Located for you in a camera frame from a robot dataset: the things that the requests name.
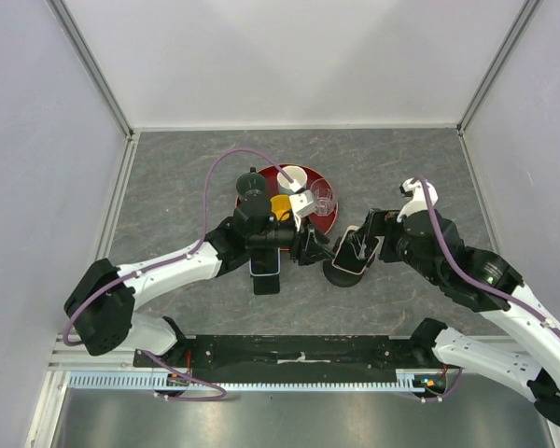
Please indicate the black round-base phone stand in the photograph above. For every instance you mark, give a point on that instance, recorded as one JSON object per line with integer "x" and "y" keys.
{"x": 343, "y": 277}

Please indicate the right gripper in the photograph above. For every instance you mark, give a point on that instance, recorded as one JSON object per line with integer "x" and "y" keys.
{"x": 383, "y": 222}

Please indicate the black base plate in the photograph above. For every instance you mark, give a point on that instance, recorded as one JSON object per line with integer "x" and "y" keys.
{"x": 267, "y": 360}

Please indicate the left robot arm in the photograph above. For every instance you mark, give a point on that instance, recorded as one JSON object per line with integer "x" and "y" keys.
{"x": 103, "y": 309}

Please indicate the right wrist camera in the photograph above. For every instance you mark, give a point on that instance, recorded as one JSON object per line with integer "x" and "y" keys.
{"x": 413, "y": 190}

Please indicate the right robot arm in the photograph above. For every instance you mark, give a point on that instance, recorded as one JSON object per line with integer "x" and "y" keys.
{"x": 488, "y": 285}

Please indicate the light blue mug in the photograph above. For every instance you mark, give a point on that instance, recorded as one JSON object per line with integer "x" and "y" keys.
{"x": 291, "y": 179}

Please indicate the black folding phone stand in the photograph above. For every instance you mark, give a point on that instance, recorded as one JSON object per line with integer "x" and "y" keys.
{"x": 266, "y": 285}

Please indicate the red round tray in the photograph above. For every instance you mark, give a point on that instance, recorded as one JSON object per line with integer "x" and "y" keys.
{"x": 326, "y": 219}

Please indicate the yellow mug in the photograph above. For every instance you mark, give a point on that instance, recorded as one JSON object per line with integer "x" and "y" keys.
{"x": 281, "y": 207}

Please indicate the beige case phone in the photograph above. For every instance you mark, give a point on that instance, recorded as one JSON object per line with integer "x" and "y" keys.
{"x": 356, "y": 251}

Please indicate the dark green mug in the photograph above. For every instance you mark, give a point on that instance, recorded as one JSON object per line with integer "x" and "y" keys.
{"x": 251, "y": 183}

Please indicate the clear glass cup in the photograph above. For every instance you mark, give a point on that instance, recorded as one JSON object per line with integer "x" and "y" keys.
{"x": 325, "y": 199}

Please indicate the slotted cable duct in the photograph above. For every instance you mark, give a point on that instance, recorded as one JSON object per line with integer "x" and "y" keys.
{"x": 161, "y": 381}

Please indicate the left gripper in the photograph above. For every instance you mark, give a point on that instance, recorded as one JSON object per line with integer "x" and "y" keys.
{"x": 308, "y": 245}

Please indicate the blue case phone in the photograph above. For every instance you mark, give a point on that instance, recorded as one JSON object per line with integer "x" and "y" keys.
{"x": 264, "y": 262}

